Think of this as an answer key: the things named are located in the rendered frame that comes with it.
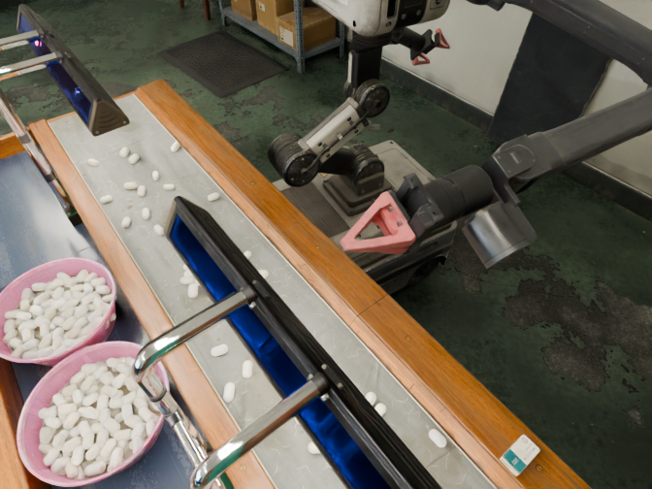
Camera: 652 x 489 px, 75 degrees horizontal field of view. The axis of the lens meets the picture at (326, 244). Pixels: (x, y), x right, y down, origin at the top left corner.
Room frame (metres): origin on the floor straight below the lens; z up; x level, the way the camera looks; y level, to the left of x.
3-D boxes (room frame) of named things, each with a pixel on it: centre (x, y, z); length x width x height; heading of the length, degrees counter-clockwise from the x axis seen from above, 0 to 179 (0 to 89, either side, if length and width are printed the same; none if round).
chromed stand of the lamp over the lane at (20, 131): (0.97, 0.71, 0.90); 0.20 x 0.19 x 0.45; 38
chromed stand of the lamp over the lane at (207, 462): (0.20, 0.11, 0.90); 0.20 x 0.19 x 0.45; 38
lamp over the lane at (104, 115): (1.01, 0.64, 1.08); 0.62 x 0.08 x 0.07; 38
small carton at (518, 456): (0.20, -0.33, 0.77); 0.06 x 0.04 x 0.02; 128
